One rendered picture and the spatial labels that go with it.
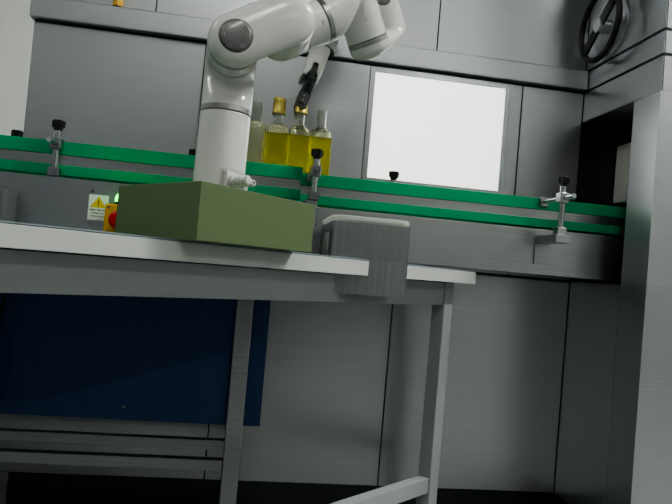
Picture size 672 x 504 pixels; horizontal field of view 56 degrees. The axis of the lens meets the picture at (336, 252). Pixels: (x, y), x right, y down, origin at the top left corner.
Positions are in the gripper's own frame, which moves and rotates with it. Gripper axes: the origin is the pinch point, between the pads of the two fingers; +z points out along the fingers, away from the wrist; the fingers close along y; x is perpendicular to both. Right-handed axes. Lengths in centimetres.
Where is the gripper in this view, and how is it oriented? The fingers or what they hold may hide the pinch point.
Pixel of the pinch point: (301, 101)
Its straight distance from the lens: 173.7
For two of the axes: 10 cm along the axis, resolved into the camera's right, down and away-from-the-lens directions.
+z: -3.4, 9.4, -0.7
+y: 1.6, -0.1, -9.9
